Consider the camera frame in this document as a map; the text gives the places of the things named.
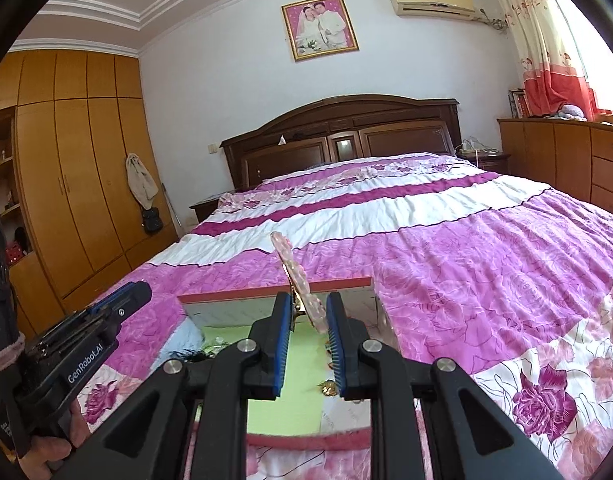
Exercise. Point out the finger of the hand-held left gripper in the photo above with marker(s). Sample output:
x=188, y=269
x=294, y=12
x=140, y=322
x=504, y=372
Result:
x=121, y=300

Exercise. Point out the person's left hand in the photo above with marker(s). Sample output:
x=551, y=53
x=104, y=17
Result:
x=51, y=452

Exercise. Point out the white thin rod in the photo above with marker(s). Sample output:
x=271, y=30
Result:
x=172, y=210

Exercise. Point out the light green paper sheet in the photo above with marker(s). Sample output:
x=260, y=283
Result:
x=281, y=415

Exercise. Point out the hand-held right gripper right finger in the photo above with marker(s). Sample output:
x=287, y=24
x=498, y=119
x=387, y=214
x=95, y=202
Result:
x=336, y=345

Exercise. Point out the beige hanging cloth bag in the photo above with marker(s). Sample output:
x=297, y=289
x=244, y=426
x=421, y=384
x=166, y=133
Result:
x=142, y=180

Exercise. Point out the gold round pendant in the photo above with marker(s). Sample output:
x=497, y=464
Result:
x=328, y=388

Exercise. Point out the dark wooden nightstand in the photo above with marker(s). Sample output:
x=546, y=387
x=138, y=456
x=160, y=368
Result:
x=206, y=207
x=491, y=164

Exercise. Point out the black hanging bag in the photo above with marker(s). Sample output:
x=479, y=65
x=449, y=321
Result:
x=151, y=221

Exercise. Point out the white wall air conditioner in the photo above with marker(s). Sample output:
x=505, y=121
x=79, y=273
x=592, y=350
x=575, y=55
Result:
x=431, y=4

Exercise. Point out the orange wooden wardrobe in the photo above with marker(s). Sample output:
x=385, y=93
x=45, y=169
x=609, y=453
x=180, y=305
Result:
x=76, y=185

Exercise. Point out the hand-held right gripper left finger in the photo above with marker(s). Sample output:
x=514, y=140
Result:
x=281, y=345

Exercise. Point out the row of books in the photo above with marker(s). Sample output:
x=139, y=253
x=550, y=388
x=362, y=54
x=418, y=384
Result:
x=518, y=105

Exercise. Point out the framed wedding photo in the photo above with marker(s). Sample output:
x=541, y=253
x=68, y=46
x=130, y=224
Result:
x=320, y=27

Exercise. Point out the orange wooden low cabinet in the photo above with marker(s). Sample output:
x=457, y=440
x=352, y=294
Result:
x=561, y=160

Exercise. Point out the dark wooden headboard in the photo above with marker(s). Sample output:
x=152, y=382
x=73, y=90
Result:
x=386, y=130

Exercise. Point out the grey plush toy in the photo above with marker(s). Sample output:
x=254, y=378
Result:
x=568, y=112

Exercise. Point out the red cardboard box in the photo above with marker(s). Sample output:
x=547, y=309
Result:
x=226, y=315

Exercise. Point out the black feather hair accessory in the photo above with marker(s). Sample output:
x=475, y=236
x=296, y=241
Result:
x=199, y=356

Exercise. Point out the pink pearly hair clip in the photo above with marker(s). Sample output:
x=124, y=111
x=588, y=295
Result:
x=291, y=265

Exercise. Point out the red and white curtain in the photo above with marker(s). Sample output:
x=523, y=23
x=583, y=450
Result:
x=541, y=60

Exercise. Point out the bed with pink floral quilt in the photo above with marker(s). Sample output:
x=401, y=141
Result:
x=461, y=260

